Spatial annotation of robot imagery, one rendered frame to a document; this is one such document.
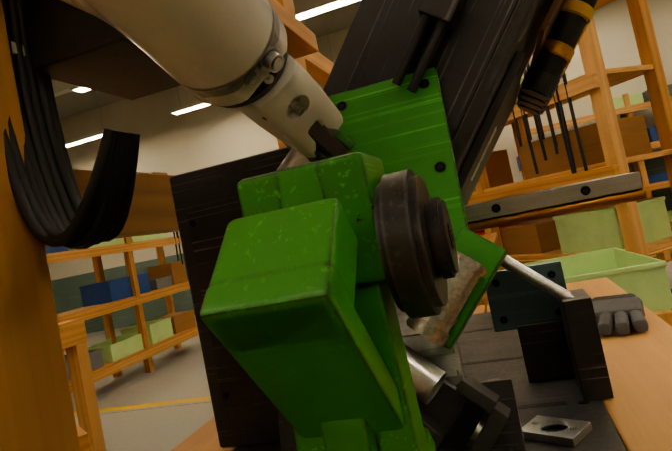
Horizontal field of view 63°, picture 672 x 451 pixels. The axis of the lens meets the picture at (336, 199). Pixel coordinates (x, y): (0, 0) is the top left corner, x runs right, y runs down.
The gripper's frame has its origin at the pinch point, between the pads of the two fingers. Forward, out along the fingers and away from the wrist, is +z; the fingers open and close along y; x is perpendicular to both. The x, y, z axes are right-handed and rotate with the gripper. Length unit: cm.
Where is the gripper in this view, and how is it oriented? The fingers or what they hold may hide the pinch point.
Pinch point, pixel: (310, 142)
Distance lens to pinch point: 54.4
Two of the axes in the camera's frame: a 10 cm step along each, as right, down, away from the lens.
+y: -7.3, -5.4, 4.2
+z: 3.0, 3.0, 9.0
